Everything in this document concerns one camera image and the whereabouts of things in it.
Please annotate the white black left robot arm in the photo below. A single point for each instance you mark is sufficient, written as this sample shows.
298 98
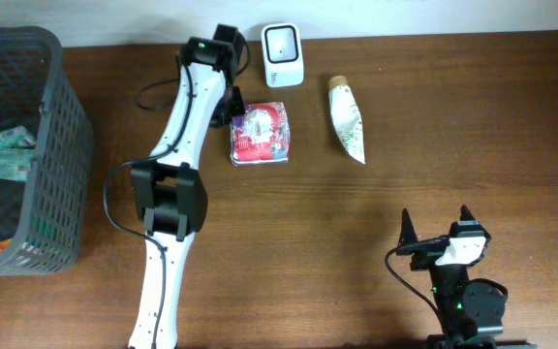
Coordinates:
170 198

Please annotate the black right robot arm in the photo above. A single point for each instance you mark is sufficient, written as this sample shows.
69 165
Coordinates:
470 311

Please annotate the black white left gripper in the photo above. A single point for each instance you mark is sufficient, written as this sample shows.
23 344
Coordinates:
237 105

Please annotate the white pouch with cork cap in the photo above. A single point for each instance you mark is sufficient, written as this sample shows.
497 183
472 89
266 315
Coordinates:
346 117

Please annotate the small green tissue pack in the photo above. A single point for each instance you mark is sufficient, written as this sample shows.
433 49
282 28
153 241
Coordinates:
17 137

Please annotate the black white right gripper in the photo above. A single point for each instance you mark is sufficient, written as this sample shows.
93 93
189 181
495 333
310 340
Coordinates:
426 252

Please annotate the grey plastic mesh basket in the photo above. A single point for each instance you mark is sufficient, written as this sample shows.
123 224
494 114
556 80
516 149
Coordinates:
41 216

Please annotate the red purple tissue pack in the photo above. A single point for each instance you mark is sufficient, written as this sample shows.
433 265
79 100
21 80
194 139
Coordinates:
261 135

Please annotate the teal wet wipes pack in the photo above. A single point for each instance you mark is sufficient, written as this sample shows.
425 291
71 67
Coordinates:
15 163

